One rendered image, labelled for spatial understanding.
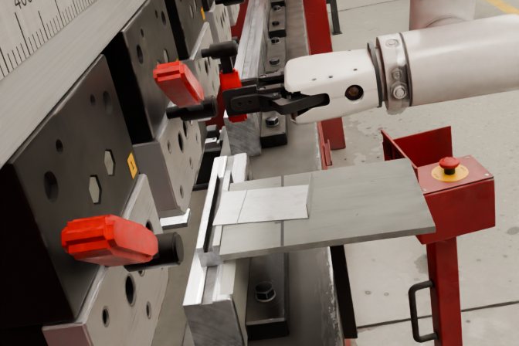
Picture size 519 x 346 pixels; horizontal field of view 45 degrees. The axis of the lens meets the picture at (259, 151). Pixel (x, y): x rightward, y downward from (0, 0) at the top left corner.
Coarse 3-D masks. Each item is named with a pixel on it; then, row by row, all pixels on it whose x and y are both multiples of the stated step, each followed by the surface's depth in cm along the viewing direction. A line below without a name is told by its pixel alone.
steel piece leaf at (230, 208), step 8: (232, 192) 91; (240, 192) 90; (224, 200) 89; (232, 200) 89; (240, 200) 88; (224, 208) 87; (232, 208) 87; (240, 208) 86; (216, 216) 85; (224, 216) 85; (232, 216) 85; (216, 224) 84; (224, 224) 83; (232, 224) 83
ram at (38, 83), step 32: (96, 0) 40; (128, 0) 47; (64, 32) 34; (96, 32) 39; (32, 64) 30; (64, 64) 33; (0, 96) 26; (32, 96) 29; (0, 128) 26; (32, 128) 29; (0, 160) 25
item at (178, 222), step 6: (180, 216) 87; (186, 216) 86; (162, 222) 86; (168, 222) 86; (174, 222) 85; (180, 222) 85; (186, 222) 85; (162, 228) 86; (168, 228) 86; (174, 228) 86
